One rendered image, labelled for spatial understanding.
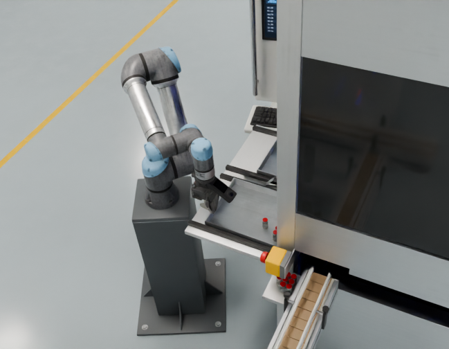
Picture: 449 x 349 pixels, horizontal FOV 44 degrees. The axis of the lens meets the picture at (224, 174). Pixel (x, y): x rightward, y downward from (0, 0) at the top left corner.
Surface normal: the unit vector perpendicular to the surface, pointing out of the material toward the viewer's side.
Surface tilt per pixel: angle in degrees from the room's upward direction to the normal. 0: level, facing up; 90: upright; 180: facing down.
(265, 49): 90
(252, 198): 0
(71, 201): 0
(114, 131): 0
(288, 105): 90
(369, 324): 90
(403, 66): 90
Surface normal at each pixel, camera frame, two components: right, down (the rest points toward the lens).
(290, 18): -0.44, 0.65
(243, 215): -0.07, -0.71
